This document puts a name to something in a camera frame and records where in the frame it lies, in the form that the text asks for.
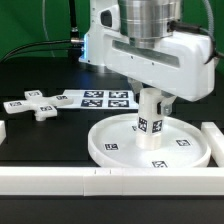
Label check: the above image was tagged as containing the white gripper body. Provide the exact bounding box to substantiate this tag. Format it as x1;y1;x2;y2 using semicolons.
103;32;215;101

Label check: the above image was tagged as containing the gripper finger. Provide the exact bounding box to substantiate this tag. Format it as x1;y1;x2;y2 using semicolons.
158;93;176;115
128;78;143;100

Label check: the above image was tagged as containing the white round table top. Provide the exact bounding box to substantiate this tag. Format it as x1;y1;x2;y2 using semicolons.
88;113;211;168

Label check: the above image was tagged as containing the white cross-shaped table base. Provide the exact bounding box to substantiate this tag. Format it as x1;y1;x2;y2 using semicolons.
3;90;74;121

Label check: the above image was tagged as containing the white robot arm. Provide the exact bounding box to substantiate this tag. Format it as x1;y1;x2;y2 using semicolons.
80;0;223;115

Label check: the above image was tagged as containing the white marker plate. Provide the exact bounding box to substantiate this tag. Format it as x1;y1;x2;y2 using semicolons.
64;90;138;109

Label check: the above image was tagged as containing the white right fence bar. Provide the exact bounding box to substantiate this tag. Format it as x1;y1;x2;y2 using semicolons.
201;122;224;168

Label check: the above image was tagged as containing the white fence bar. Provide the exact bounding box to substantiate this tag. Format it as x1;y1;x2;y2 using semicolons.
0;120;6;145
0;167;224;196
201;122;224;168

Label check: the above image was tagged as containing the white left fence bar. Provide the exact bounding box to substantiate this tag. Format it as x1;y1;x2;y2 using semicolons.
0;120;6;145

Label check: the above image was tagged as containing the white front fence bar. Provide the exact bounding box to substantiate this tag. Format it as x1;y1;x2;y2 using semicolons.
0;167;224;196

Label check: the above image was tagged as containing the black cable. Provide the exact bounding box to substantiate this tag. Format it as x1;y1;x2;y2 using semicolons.
0;38;85;63

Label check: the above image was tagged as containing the black vertical cable connector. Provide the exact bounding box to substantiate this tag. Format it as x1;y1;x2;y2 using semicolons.
68;0;79;37

